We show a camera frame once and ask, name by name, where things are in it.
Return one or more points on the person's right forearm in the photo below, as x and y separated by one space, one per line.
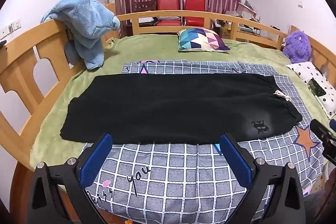
319 209

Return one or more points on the black pants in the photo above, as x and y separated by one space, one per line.
170 108

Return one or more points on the yellow cardboard box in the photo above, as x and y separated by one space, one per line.
225 31

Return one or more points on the green bed sheet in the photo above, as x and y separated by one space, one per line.
115 56

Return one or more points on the dark phone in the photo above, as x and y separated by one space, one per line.
317 87

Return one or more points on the grey checked blanket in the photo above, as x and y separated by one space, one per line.
170 174

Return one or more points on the dark wooden chair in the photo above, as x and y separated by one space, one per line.
144 5

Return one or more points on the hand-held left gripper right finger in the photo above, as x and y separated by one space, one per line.
236 161

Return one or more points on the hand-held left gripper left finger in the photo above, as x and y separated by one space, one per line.
95 158

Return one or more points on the colourful geometric pillow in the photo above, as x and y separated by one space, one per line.
202 39

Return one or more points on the white flower print pillow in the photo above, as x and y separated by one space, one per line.
304 74

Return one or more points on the pile of cardboard boxes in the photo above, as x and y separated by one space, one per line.
245 10

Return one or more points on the purple plush toy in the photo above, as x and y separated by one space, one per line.
298 47

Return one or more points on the light blue fleece blanket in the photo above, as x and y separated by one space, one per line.
84 22

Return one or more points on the white wall socket panel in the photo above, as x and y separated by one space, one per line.
5 33

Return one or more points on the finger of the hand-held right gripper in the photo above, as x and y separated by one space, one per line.
333 124
321 132

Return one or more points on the wooden bed frame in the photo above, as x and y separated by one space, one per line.
15 69

